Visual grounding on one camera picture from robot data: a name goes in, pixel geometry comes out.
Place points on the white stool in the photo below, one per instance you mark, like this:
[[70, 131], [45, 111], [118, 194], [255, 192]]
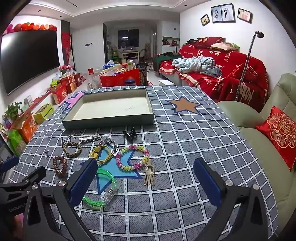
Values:
[[167, 82]]

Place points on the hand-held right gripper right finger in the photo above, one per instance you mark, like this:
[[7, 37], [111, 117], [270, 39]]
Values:
[[204, 182]]

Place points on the green bag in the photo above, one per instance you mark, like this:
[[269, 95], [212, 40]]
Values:
[[16, 142]]

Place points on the blue tissue box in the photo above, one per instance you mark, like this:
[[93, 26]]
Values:
[[112, 63]]

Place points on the purple heart pendant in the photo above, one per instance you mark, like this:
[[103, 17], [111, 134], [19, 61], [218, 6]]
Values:
[[102, 142]]

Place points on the red embroidered cushion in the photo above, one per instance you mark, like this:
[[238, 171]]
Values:
[[282, 132]]

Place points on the sofa with red cover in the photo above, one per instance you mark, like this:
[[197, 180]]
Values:
[[231, 69]]

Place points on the potted plant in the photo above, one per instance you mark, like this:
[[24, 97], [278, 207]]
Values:
[[12, 110]]

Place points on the small black picture frame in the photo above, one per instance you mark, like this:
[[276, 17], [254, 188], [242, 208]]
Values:
[[205, 19]]

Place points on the black hair claw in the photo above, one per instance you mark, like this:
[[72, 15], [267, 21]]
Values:
[[129, 134]]

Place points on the wooden picture frame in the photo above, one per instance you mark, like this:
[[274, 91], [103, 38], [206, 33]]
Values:
[[245, 15]]

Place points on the red pillow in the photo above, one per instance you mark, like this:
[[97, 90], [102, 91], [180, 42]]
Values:
[[208, 41]]

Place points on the green translucent bangle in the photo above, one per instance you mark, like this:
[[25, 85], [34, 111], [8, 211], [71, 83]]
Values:
[[111, 177]]

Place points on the dark window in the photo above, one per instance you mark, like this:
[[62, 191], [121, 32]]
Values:
[[128, 38]]

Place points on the black double picture frame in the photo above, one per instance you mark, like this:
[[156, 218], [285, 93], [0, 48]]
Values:
[[223, 13]]

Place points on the pale green armchair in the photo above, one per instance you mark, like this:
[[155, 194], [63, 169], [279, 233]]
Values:
[[249, 139]]

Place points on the blue heart pendant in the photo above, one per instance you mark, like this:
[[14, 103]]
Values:
[[115, 151]]

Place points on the grey-green shallow tray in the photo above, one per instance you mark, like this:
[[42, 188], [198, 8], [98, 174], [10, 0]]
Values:
[[111, 109]]

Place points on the blue lidded jar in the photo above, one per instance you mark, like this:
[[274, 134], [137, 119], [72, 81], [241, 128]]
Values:
[[130, 82]]

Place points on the floral pillow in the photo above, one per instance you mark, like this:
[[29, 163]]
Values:
[[225, 46]]

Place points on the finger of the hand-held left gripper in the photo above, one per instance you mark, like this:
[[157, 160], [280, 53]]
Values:
[[30, 177], [9, 162]]

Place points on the orange carton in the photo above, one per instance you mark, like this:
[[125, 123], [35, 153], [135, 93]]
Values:
[[27, 128]]

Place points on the red storage bag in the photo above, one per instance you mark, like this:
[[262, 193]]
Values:
[[120, 78]]

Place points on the black television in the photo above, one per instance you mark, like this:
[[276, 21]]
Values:
[[27, 60]]

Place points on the red gift box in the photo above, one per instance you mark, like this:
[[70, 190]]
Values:
[[60, 93]]

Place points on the silver hair clip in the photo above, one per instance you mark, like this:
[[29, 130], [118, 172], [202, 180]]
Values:
[[89, 138]]

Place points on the light blue blanket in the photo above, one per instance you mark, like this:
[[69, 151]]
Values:
[[192, 63]]

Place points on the beige hair claw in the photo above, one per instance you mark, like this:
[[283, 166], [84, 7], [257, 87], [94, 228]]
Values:
[[149, 173]]

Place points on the row of coloured balloons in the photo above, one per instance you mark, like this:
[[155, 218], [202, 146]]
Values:
[[30, 26]]

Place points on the white dining table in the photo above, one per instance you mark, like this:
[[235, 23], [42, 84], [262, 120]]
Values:
[[130, 54]]

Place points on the dark green clothing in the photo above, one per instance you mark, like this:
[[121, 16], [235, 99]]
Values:
[[165, 59]]

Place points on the pink flower bouquet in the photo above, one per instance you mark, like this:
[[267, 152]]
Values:
[[66, 68]]

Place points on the pole with camera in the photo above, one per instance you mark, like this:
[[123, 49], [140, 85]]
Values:
[[245, 67]]

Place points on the yellow-green crate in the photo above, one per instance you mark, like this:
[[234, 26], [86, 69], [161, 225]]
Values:
[[44, 113]]

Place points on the small red sign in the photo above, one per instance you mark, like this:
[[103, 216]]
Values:
[[90, 71]]

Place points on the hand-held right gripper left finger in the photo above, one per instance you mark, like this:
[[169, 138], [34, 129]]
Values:
[[83, 179]]

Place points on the grey checked tablecloth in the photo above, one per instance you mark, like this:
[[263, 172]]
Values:
[[185, 162]]

